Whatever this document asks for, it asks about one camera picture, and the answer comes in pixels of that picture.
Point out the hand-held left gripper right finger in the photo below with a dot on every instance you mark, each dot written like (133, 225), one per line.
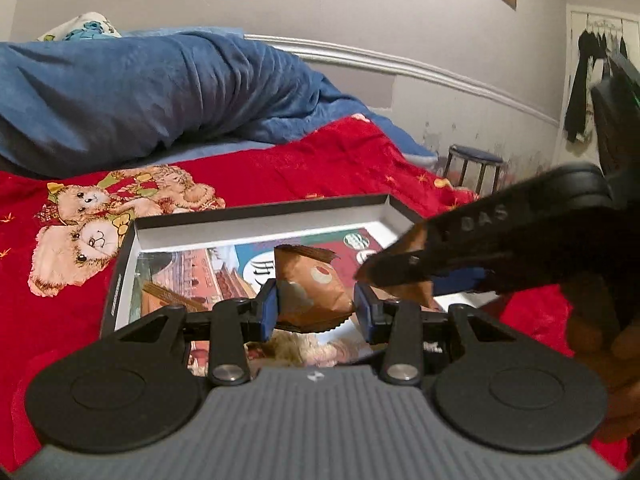
(362, 312)

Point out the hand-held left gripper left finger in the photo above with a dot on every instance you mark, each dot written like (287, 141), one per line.
(267, 307)

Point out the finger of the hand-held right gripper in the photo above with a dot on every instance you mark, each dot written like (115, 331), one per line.
(457, 281)
(450, 235)

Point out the orange snack packet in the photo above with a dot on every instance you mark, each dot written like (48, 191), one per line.
(415, 294)
(310, 290)

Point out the shallow black cardboard box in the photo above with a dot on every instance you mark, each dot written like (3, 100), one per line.
(250, 230)

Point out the person's right hand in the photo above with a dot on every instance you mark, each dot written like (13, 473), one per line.
(590, 320)

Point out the white door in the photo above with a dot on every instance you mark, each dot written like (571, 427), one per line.
(575, 154)

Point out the colourful printed card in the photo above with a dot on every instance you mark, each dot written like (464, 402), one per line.
(225, 270)

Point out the round black metal stool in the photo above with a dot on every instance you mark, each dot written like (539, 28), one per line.
(472, 152)

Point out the dark hanging clothes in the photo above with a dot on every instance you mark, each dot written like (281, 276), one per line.
(580, 85)

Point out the light blue bed sheet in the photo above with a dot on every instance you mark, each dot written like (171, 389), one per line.
(405, 140)

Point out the red teddy bear blanket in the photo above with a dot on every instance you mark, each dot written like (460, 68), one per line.
(300, 170)

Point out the blue plush blanket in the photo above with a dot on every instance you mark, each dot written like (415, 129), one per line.
(125, 95)

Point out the floral pillow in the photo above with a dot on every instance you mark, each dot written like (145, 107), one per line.
(85, 27)

